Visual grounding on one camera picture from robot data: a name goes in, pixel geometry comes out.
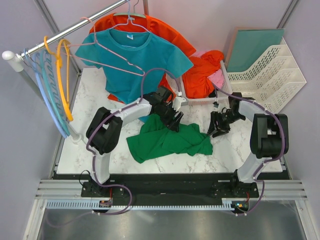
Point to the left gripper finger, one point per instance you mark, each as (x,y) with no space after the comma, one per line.
(168,121)
(175,123)

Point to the black cloth in basket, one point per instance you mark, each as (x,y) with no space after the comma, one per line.
(213,94)

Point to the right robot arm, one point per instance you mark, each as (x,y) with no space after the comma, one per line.
(269,139)

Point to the blue wire hanger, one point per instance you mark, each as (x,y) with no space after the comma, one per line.
(129,18)

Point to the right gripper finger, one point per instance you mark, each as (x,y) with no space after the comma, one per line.
(213,122)
(220,131)

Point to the pink cloth in basket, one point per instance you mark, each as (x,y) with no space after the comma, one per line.
(211,64)

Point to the white cable duct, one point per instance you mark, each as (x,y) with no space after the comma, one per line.
(97,204)

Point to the white file organizer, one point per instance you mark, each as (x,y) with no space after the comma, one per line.
(272,80)

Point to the white laundry basket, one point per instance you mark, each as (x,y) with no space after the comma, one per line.
(226,87)

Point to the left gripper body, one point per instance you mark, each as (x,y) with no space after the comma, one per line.
(165,109)

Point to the metal clothes rail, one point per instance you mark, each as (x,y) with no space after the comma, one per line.
(16,60)

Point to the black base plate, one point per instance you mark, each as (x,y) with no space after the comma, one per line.
(162,188)

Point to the orange hanging t-shirt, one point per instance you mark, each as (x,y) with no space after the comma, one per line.
(139,24)

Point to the pink wire hanger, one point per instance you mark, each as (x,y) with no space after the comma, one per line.
(91,51)

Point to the light blue plastic hanger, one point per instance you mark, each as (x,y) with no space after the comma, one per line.
(35,59)

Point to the orange cloth in basket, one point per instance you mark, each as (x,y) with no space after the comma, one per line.
(195,83)

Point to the teal t-shirt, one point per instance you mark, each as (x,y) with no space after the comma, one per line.
(133,62)

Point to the mint green hanger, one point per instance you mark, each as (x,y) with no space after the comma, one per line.
(131,11)

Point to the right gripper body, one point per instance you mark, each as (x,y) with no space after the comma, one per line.
(223,120)

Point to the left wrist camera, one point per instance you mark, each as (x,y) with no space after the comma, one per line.
(179,101)

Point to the teal plastic hanger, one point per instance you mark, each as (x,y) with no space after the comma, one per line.
(47,70)

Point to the teal board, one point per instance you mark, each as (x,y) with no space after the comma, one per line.
(248,44)

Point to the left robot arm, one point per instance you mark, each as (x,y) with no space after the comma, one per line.
(104,131)

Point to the green t-shirt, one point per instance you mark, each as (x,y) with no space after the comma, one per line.
(155,140)

